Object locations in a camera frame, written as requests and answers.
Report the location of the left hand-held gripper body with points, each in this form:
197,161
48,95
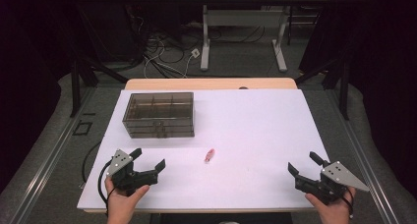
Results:
123,176

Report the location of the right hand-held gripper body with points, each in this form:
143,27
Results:
337,178

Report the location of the deep transparent drawer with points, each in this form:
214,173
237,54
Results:
159,133

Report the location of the small pink striped packet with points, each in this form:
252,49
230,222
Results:
209,155

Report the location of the smoky transparent drawer box housing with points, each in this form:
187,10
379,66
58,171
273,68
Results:
159,99

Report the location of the person's left hand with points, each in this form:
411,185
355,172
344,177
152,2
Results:
121,207

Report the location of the person's right hand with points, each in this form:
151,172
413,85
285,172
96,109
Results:
334,212

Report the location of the shallow transparent drawer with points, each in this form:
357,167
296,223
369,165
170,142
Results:
159,124

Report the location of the white table mat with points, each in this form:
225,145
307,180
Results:
249,135

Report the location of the black tape square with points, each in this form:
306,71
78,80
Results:
82,128

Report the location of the black metal stand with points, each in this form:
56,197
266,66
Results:
76,86
343,89

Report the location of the wooden table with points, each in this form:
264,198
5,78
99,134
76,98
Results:
209,84

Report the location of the dark curtain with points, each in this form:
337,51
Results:
26,86
387,70

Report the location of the white power adapter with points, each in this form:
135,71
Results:
195,52

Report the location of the white-legged desk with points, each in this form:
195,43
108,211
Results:
242,17

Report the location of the aluminium floor rail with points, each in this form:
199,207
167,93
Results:
49,158
367,165

